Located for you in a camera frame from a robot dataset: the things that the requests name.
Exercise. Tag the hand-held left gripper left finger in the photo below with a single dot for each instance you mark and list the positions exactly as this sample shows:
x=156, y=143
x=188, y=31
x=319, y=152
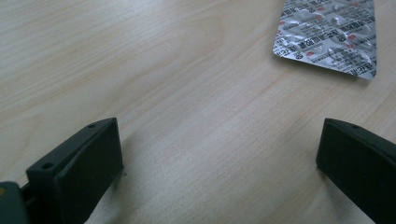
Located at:
x=77, y=168

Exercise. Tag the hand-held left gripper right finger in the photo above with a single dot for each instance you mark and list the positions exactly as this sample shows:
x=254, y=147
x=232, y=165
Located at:
x=361, y=165

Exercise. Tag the silver foil pill blister pack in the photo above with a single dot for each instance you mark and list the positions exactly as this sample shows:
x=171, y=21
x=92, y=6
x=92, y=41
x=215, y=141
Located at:
x=330, y=34

